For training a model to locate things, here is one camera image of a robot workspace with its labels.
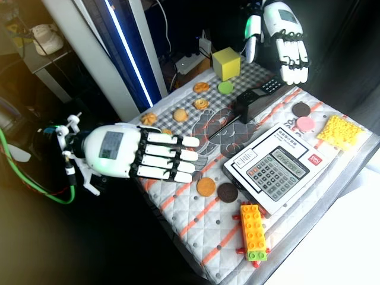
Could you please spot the pink round disc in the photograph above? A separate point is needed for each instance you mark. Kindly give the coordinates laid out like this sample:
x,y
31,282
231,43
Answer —
x,y
305,123

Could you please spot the white router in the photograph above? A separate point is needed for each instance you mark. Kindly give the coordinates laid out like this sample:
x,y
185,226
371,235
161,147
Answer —
x,y
205,44

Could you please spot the white calculator box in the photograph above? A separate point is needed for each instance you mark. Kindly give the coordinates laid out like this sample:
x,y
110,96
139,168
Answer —
x,y
285,166

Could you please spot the green round disc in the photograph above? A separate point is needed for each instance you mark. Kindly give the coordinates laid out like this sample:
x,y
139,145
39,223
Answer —
x,y
225,87

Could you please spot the dark brown sandwich cookie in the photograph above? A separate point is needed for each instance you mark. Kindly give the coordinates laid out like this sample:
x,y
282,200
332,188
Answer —
x,y
301,109
227,192

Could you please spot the small tan cookie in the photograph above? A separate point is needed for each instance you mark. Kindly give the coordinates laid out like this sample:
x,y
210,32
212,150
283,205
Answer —
x,y
167,131

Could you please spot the white crumpled cloth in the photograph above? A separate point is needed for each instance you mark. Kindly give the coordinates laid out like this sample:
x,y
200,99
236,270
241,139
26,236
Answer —
x,y
47,40

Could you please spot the white power strip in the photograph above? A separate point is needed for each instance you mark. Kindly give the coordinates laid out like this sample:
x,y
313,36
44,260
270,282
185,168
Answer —
x,y
187,63

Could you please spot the swirl shaped butter cookie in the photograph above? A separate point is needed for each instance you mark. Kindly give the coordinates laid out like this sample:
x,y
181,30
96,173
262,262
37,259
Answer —
x,y
201,104

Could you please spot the white pillar with blue light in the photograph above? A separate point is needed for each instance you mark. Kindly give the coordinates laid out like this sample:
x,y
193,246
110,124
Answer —
x,y
98,59

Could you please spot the large black brick phone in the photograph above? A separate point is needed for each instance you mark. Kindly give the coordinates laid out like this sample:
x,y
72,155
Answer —
x,y
248,108

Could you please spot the grey quilt with bear print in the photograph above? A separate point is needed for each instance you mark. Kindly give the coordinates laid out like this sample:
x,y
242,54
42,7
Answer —
x,y
190,213

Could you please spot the yellow bumpy noodle block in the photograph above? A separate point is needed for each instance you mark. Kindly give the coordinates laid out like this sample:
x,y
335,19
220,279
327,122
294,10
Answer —
x,y
340,132

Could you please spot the flower shaped butter cookie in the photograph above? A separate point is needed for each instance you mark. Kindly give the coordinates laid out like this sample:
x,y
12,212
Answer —
x,y
148,119
201,87

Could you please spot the grey side shelf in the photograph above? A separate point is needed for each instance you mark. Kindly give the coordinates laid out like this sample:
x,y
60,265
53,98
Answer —
x,y
44,63

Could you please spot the orange and green brick toy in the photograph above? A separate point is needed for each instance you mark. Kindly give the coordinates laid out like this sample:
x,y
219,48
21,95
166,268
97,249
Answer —
x,y
252,228

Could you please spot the orange round biscuit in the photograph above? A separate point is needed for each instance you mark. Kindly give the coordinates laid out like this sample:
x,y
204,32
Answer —
x,y
206,187

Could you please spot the round tan cookie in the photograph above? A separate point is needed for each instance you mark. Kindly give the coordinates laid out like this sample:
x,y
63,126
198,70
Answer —
x,y
180,115

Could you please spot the yellow foam cube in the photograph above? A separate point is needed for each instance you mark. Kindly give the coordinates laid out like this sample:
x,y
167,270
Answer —
x,y
226,63

